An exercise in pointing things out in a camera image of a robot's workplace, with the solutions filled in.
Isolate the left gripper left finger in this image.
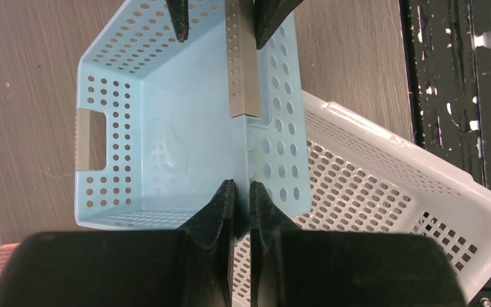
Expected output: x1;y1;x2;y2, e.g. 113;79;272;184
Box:
0;180;235;306

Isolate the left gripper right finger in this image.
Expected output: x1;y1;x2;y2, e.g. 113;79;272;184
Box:
250;182;466;306

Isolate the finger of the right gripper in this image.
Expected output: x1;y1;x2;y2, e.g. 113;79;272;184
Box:
254;0;303;50
166;0;189;43

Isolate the light blue basket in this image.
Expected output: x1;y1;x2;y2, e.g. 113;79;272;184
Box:
74;1;311;237

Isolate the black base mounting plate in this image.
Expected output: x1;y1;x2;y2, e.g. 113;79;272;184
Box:
400;1;491;190

